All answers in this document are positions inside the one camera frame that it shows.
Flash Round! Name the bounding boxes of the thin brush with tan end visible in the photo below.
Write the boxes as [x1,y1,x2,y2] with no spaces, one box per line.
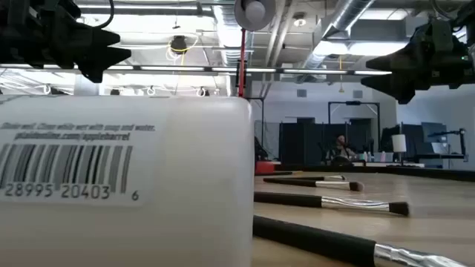
[255,170,304,177]

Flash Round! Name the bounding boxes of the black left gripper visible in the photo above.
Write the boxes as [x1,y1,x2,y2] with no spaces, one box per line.
[0,0,132,83]

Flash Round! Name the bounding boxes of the black ceiling cable reel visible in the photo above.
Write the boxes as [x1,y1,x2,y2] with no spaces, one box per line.
[165,35,200,62]

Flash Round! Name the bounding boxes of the white paint bottle with barcode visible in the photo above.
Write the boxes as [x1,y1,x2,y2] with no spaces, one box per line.
[0,94,255,267]

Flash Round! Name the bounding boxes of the white cylindrical lamp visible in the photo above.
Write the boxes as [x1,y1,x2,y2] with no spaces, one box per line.
[391,133,407,166]

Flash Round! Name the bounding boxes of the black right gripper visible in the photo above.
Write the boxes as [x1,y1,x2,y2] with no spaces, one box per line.
[360,18,475,105]

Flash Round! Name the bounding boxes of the black paint brush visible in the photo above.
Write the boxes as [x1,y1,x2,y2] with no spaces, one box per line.
[254,191,410,217]
[263,177,365,193]
[252,214,469,267]

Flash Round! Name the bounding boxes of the silver ventilation duct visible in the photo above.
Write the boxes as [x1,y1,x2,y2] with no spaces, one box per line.
[296,0,376,72]

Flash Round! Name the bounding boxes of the person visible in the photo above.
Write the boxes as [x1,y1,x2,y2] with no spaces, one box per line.
[326,134,358,166]

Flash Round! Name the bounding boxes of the thin black liner brush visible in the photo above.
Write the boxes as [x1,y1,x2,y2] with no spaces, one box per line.
[276,174,347,182]

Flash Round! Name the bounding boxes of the black partition screens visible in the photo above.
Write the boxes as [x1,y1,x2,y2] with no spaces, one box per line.
[278,117,376,166]

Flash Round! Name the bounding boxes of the black table frame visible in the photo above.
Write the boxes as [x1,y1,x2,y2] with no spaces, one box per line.
[274,165,475,182]

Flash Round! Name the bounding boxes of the long linear light bar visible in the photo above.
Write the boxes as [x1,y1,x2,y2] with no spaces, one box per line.
[0,63,393,77]

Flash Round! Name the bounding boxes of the black background frame stand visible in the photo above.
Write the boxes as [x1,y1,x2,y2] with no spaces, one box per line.
[327,100,381,149]

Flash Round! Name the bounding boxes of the grey-blue monitor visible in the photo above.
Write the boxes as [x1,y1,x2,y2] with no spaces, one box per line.
[422,122,448,145]

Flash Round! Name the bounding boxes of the red desk lamp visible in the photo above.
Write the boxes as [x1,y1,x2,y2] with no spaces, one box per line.
[233,0,278,177]

